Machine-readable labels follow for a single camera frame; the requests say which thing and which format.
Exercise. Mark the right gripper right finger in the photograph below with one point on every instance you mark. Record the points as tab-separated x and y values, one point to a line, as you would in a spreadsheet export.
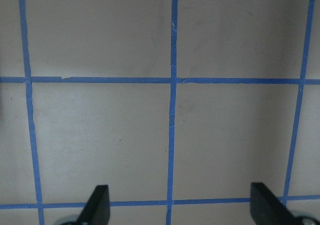
266	209

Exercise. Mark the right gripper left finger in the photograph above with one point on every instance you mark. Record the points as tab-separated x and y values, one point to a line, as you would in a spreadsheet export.
97	209

